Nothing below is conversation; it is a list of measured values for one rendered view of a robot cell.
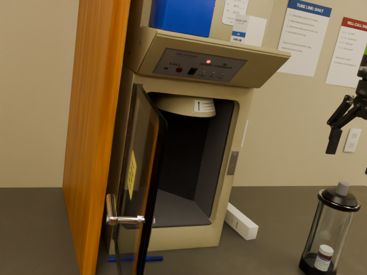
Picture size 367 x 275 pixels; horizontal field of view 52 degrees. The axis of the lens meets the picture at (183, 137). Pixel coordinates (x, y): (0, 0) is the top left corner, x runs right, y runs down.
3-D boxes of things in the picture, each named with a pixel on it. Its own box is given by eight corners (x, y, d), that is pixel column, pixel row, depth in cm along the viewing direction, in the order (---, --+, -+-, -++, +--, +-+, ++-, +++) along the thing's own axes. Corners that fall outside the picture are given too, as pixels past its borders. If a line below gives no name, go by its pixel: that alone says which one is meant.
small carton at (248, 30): (230, 41, 85) (235, 13, 83) (247, 44, 88) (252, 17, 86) (243, 44, 81) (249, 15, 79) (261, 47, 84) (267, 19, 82)
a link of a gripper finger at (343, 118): (360, 106, 92) (358, 102, 93) (329, 129, 101) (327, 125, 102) (372, 108, 94) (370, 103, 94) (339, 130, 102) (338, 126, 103)
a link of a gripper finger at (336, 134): (334, 129, 100) (332, 129, 100) (326, 154, 102) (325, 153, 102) (342, 130, 101) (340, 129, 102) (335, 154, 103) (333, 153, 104)
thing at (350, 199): (312, 197, 102) (318, 175, 100) (337, 197, 106) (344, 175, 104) (336, 214, 94) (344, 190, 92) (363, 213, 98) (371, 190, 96)
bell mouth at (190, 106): (143, 97, 105) (146, 78, 104) (199, 103, 113) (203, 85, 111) (164, 114, 90) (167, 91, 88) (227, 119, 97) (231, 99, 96)
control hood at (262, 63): (132, 71, 83) (138, 25, 80) (255, 87, 96) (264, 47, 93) (147, 81, 73) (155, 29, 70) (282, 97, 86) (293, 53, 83)
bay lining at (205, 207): (105, 186, 116) (119, 72, 106) (182, 185, 127) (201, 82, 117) (124, 227, 95) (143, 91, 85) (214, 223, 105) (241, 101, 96)
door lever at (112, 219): (132, 204, 71) (134, 191, 70) (138, 231, 62) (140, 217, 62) (104, 202, 70) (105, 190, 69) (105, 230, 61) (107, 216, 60)
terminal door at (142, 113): (117, 241, 93) (139, 83, 82) (129, 340, 65) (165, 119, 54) (113, 241, 93) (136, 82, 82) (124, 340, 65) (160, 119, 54)
